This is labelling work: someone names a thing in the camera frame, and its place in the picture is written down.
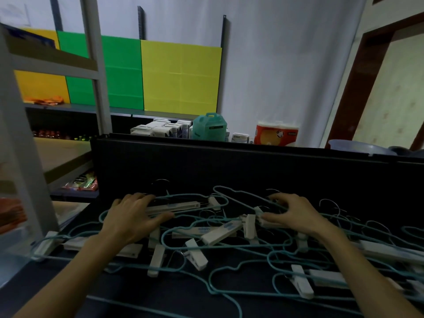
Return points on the orange wall panel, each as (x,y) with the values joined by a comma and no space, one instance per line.
(39,84)

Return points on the white metal shelf rack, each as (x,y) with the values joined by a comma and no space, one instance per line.
(20,162)

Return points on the green wall panel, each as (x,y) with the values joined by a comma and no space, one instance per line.
(122,72)

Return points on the black table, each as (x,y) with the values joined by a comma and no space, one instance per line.
(165,288)

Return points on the orange snack packets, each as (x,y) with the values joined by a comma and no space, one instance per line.
(46,100)

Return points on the row of white small boxes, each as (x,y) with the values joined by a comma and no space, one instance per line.
(155,129)

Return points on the person's right hand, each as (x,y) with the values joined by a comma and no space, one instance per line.
(298,218)

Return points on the black back panel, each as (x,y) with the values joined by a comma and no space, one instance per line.
(232,165)

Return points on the person's left forearm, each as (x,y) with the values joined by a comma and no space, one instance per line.
(69,281)

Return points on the pile of mixed hangers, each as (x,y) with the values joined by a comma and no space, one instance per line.
(218,232)

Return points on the grey round container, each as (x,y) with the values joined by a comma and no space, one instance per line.
(407,151)

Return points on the person's left hand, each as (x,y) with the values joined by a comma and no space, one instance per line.
(132,218)

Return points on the row of small bottles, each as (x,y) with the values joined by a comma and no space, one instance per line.
(49,134)

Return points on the red tissue pack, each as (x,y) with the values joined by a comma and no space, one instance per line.
(275,135)

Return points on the grey wall shelf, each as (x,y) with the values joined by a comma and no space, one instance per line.
(149,113)

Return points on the person's right forearm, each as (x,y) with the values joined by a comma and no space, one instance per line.
(364,278)

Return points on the brown door frame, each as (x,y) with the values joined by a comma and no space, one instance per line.
(357,79)

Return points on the orange plastic bag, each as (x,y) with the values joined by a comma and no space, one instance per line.
(11,215)

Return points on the lavender plastic basin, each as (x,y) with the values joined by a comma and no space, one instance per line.
(361,147)

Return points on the dark blue box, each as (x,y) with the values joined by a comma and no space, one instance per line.
(29,38)

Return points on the yellow wall panel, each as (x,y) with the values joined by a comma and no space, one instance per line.
(179,79)

